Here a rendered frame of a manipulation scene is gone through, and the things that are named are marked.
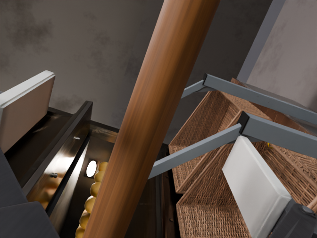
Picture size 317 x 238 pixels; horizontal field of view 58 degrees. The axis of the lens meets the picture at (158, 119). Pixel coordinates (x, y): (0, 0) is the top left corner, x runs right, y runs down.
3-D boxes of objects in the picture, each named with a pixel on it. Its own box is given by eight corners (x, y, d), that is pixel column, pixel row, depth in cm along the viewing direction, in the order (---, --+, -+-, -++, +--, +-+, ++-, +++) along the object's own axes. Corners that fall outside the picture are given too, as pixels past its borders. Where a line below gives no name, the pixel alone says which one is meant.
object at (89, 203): (65, 297, 151) (54, 295, 150) (85, 233, 196) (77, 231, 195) (96, 205, 133) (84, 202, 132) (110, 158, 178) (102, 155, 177)
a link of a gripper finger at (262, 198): (279, 193, 13) (294, 197, 14) (238, 134, 20) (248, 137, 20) (251, 241, 14) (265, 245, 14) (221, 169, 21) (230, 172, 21)
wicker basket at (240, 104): (229, 211, 136) (174, 195, 132) (206, 158, 189) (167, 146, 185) (275, 119, 122) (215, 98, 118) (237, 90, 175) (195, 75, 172)
